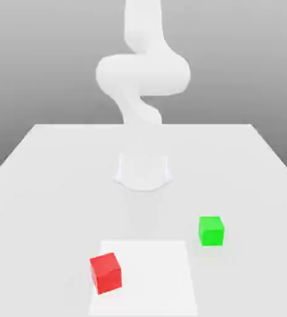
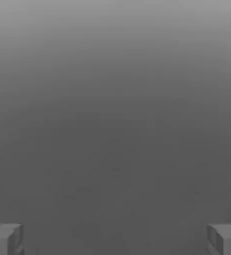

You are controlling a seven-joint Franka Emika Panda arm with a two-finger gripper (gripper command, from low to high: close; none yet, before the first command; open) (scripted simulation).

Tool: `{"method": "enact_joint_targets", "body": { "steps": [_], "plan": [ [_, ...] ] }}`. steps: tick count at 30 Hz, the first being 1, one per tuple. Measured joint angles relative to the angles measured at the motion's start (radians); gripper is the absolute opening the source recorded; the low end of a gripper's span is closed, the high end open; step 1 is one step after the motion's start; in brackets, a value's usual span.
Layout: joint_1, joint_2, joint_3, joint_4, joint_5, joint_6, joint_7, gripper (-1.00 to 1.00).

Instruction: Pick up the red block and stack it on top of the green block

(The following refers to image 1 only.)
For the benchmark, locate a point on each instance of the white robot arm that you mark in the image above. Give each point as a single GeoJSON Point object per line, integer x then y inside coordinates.
{"type": "Point", "coordinates": [143, 74]}

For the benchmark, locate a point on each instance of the small green cube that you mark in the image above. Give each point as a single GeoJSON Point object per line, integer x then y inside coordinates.
{"type": "Point", "coordinates": [211, 231]}

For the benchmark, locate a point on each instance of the small red cube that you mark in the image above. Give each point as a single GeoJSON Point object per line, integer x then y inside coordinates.
{"type": "Point", "coordinates": [106, 273]}

